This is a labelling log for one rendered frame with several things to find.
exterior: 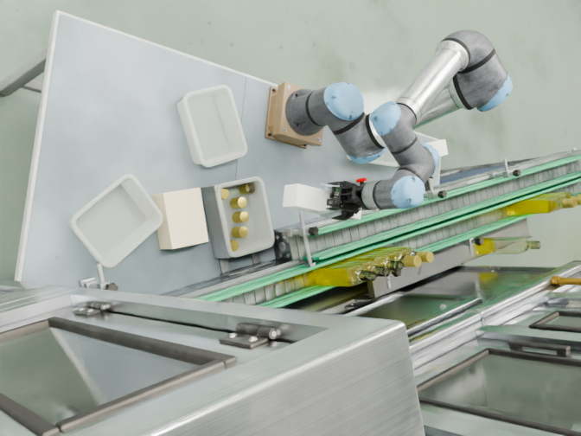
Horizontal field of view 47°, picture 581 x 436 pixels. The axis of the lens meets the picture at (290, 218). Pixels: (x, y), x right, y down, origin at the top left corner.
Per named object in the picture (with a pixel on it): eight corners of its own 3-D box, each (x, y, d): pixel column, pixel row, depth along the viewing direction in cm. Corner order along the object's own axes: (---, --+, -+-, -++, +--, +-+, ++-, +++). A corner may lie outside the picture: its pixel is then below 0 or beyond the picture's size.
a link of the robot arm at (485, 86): (335, 118, 215) (494, 38, 186) (359, 154, 221) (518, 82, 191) (326, 136, 206) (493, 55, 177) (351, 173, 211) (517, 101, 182)
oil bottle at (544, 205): (507, 215, 277) (572, 212, 254) (506, 201, 276) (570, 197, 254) (515, 213, 280) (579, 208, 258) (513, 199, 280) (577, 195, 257)
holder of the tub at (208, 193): (218, 275, 206) (232, 276, 200) (201, 188, 203) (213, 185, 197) (262, 262, 216) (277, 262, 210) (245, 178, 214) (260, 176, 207)
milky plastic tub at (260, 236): (214, 259, 205) (230, 259, 198) (201, 187, 203) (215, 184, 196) (260, 246, 215) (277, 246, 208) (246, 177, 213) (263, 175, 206)
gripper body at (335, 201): (326, 182, 178) (357, 177, 169) (349, 188, 184) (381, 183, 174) (323, 210, 177) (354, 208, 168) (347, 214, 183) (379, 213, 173)
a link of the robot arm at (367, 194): (394, 182, 171) (392, 214, 170) (381, 184, 174) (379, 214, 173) (373, 176, 166) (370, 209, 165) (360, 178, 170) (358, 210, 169)
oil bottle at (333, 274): (309, 285, 211) (355, 287, 194) (305, 267, 210) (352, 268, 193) (322, 280, 214) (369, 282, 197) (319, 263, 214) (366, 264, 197)
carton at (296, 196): (284, 185, 185) (297, 183, 180) (347, 200, 199) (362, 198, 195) (282, 207, 184) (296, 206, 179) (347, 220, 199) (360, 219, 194)
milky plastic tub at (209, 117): (188, 171, 203) (203, 169, 196) (167, 99, 199) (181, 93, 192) (234, 157, 213) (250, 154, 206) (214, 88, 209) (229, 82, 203)
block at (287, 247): (277, 261, 212) (290, 261, 206) (271, 232, 211) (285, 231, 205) (286, 259, 214) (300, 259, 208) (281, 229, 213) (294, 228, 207)
